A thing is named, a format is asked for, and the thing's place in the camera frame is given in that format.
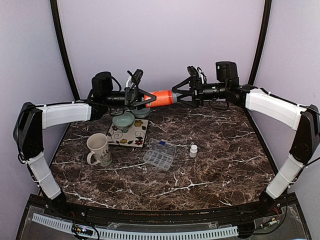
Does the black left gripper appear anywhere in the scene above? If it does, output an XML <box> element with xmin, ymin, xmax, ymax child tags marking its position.
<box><xmin>103</xmin><ymin>87</ymin><xmax>158</xmax><ymax>110</ymax></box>

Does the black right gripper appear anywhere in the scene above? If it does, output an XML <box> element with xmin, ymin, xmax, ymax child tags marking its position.
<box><xmin>173</xmin><ymin>76</ymin><xmax>229</xmax><ymax>108</ymax></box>

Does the orange bottle with grey lid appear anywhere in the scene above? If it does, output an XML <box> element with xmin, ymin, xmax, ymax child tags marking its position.
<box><xmin>145</xmin><ymin>89</ymin><xmax>178</xmax><ymax>108</ymax></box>

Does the clear plastic pill organizer box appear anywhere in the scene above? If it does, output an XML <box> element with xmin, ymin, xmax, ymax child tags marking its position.
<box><xmin>142</xmin><ymin>138</ymin><xmax>177</xmax><ymax>171</ymax></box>

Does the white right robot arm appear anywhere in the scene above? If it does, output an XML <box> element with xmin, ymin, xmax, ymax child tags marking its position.
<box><xmin>172</xmin><ymin>76</ymin><xmax>320</xmax><ymax>217</ymax></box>

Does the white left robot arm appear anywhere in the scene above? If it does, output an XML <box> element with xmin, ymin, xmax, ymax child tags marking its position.
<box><xmin>13</xmin><ymin>87</ymin><xmax>157</xmax><ymax>218</ymax></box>

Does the teal striped ceramic bowl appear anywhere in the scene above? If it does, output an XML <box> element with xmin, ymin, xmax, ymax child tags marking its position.
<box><xmin>112</xmin><ymin>112</ymin><xmax>135</xmax><ymax>133</ymax></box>

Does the square floral ceramic plate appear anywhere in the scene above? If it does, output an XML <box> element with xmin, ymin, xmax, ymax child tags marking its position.
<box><xmin>106</xmin><ymin>118</ymin><xmax>149</xmax><ymax>148</ymax></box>

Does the small white pill bottle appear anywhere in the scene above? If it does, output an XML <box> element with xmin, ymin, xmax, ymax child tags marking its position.
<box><xmin>189</xmin><ymin>144</ymin><xmax>198</xmax><ymax>158</ymax></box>

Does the beige printed ceramic mug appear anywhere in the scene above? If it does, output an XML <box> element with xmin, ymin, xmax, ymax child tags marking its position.
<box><xmin>86</xmin><ymin>133</ymin><xmax>112</xmax><ymax>167</ymax></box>

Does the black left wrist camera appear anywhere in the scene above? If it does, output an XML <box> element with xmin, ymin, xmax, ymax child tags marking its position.
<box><xmin>91</xmin><ymin>71</ymin><xmax>113</xmax><ymax>98</ymax></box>

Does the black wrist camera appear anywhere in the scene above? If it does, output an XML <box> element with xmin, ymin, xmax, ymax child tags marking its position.
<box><xmin>215</xmin><ymin>61</ymin><xmax>239</xmax><ymax>83</ymax></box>
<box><xmin>91</xmin><ymin>71</ymin><xmax>113</xmax><ymax>98</ymax></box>

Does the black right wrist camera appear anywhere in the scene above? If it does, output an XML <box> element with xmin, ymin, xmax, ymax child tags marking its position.
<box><xmin>215</xmin><ymin>61</ymin><xmax>239</xmax><ymax>83</ymax></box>

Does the black right frame post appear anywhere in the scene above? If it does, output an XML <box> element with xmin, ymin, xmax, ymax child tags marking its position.
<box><xmin>246</xmin><ymin>0</ymin><xmax>272</xmax><ymax>86</ymax></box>

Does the black frame post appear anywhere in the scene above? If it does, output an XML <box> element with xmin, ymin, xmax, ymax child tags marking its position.
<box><xmin>246</xmin><ymin>0</ymin><xmax>272</xmax><ymax>86</ymax></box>
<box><xmin>49</xmin><ymin>0</ymin><xmax>80</xmax><ymax>101</ymax></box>

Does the black left frame post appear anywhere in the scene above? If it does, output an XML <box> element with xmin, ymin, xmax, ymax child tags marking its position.
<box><xmin>49</xmin><ymin>0</ymin><xmax>80</xmax><ymax>101</ymax></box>

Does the white slotted cable duct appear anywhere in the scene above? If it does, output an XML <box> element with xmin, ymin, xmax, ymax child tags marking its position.
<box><xmin>31</xmin><ymin>213</ymin><xmax>239</xmax><ymax>240</ymax></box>

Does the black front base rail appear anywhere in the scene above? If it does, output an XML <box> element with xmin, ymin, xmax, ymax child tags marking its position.
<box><xmin>24</xmin><ymin>192</ymin><xmax>298</xmax><ymax>226</ymax></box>

